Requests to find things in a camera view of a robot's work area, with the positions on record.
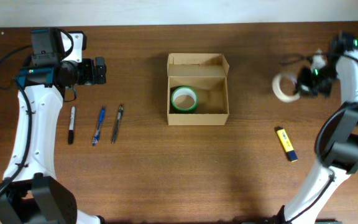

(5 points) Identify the beige masking tape roll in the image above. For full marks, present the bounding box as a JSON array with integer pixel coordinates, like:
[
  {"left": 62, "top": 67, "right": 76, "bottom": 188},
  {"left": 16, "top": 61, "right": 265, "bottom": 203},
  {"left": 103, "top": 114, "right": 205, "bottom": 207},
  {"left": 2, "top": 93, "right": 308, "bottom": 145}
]
[{"left": 272, "top": 72, "right": 300, "bottom": 103}]

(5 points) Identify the yellow highlighter blue cap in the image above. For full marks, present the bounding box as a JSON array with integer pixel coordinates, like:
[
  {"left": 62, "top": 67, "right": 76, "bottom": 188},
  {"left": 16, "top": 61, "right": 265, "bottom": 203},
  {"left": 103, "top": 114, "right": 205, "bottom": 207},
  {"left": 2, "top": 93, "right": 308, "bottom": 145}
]
[{"left": 275, "top": 126, "right": 298, "bottom": 162}]

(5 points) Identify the green tape roll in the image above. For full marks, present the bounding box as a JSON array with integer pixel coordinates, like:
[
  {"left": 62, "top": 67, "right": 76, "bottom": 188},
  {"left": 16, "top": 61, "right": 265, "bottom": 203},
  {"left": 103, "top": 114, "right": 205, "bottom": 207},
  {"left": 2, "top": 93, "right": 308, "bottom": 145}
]
[{"left": 170, "top": 86, "right": 198, "bottom": 114}]

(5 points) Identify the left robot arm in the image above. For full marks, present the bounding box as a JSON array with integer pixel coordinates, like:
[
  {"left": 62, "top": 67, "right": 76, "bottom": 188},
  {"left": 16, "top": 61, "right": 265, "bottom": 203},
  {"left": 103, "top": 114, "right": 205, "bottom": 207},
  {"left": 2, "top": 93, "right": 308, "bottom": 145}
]
[{"left": 0, "top": 60, "right": 105, "bottom": 223}]

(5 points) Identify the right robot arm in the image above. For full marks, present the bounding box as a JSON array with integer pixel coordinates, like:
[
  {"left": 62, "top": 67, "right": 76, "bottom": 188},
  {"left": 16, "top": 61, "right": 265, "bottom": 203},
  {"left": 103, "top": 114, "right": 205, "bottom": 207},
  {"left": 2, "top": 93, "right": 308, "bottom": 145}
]
[{"left": 268, "top": 32, "right": 358, "bottom": 223}]

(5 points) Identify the black white marker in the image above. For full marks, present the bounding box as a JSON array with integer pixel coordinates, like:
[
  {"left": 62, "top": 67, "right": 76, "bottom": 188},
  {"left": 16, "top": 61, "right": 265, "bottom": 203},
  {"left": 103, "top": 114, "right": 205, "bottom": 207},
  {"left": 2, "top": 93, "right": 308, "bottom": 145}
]
[{"left": 68, "top": 106, "right": 76, "bottom": 145}]

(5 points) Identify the black ballpoint pen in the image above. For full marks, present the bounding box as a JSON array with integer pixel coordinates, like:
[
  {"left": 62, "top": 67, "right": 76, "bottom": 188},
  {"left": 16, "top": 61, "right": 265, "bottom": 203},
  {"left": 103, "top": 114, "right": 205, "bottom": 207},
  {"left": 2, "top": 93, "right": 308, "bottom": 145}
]
[{"left": 112, "top": 105, "right": 124, "bottom": 144}]

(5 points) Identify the blue ballpoint pen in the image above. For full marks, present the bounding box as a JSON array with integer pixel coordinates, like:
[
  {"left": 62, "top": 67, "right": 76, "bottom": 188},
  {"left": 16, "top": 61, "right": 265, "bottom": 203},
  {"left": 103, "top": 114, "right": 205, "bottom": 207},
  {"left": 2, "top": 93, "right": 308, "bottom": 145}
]
[{"left": 92, "top": 106, "right": 106, "bottom": 147}]

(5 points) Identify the open cardboard box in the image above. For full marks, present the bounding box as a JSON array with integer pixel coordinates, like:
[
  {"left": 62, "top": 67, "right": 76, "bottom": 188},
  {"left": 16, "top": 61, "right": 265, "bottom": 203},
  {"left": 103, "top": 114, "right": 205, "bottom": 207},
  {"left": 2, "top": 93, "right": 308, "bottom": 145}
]
[{"left": 167, "top": 53, "right": 229, "bottom": 126}]

